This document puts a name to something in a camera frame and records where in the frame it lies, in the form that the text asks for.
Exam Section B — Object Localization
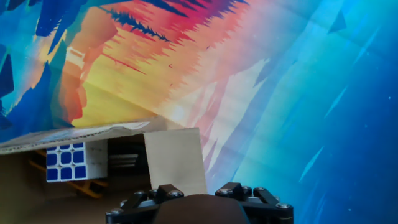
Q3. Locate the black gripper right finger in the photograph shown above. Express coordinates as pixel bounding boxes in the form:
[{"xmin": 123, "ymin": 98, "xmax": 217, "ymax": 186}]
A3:
[{"xmin": 214, "ymin": 182, "xmax": 295, "ymax": 224}]

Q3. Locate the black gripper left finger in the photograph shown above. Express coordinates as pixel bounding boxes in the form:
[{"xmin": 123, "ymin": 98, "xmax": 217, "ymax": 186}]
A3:
[{"xmin": 105, "ymin": 184, "xmax": 185, "ymax": 224}]

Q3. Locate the brown cardboard box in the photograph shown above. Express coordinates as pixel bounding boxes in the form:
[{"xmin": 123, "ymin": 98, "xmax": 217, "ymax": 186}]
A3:
[{"xmin": 0, "ymin": 116, "xmax": 208, "ymax": 224}]

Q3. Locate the blue white Rubik's cube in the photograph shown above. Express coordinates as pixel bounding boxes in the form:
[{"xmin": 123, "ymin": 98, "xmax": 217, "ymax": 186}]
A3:
[{"xmin": 45, "ymin": 139, "xmax": 109, "ymax": 183}]

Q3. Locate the colourful sunset print tablecloth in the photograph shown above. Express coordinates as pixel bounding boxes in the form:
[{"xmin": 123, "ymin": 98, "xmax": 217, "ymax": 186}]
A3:
[{"xmin": 0, "ymin": 0, "xmax": 398, "ymax": 224}]

